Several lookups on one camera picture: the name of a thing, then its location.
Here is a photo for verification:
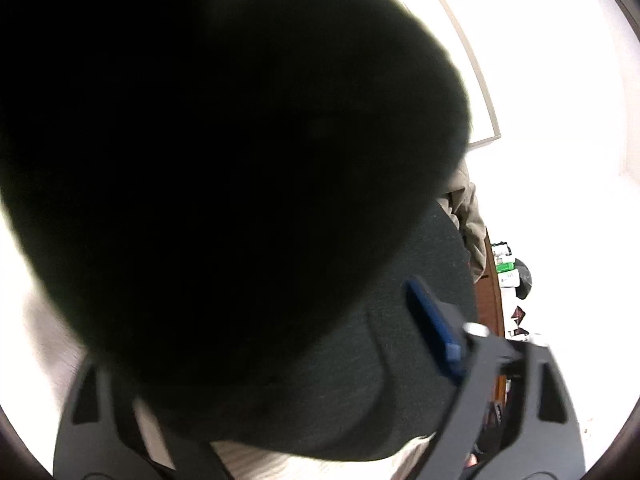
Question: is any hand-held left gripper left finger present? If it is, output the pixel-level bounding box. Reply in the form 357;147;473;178
52;356;231;480

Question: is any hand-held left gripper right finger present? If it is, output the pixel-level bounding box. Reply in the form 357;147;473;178
403;274;584;480

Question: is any brown wooden desk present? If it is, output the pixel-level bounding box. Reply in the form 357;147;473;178
472;227;512;411

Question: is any green and white box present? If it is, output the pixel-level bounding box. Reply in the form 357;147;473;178
492;242;519;289

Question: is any black round object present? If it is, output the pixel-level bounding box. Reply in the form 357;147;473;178
515;257;535;301

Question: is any khaki garment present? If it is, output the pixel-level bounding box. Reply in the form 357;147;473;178
437;157;489;284

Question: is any blue white patchwork blanket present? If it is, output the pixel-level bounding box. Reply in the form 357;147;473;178
0;200;436;480

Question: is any beige closet door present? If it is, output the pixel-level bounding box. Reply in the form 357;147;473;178
415;0;502;150

